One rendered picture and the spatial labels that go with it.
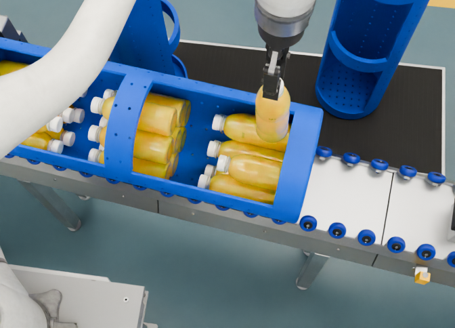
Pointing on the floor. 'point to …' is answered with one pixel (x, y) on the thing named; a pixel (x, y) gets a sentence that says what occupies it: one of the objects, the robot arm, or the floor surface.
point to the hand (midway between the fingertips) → (273, 78)
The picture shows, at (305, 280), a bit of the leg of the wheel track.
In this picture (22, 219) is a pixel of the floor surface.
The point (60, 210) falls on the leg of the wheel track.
